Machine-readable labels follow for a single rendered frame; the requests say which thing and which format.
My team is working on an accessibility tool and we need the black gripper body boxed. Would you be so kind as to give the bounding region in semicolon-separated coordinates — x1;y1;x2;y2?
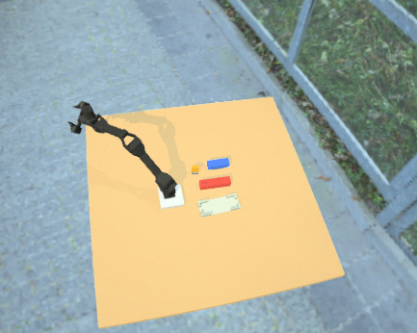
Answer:
71;101;90;135

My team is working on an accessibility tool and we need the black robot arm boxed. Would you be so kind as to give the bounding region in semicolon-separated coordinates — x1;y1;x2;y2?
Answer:
81;105;177;199

